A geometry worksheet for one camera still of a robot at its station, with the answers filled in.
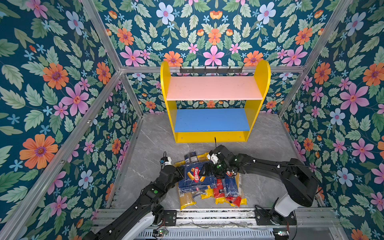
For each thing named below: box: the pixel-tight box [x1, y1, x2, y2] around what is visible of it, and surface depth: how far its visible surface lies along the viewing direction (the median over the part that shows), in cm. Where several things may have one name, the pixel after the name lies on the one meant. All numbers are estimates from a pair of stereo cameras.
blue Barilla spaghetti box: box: [225, 174, 239, 197], surface depth 76 cm
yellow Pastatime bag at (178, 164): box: [173, 160, 186, 168], surface depth 93 cm
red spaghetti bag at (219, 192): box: [213, 178, 226, 199], surface depth 78 cm
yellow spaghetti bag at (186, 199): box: [178, 189, 197, 211], surface depth 79 cm
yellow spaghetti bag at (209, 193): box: [200, 185, 214, 200], surface depth 80 cm
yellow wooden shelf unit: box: [160, 60, 271, 143], surface depth 84 cm
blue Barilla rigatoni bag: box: [178, 161, 217, 193], surface depth 78 cm
